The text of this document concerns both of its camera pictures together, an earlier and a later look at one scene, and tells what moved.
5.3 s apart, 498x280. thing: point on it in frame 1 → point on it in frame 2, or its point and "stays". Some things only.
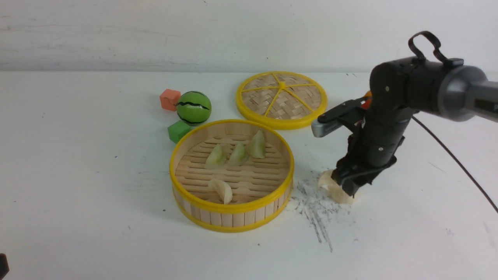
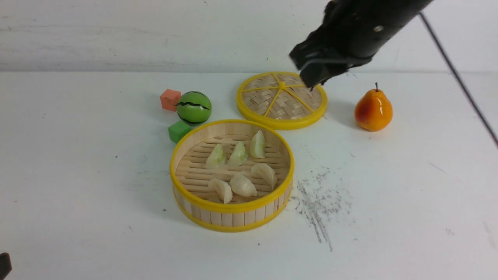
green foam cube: (177, 131) stays
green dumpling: (238, 157) stays
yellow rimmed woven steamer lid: (281, 100) stays
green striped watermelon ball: (193, 108) stays
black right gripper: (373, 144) → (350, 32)
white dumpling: (223, 189) stays
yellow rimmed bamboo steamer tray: (231, 175) stays
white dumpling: (325, 179) → (263, 171)
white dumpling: (336, 192) → (240, 185)
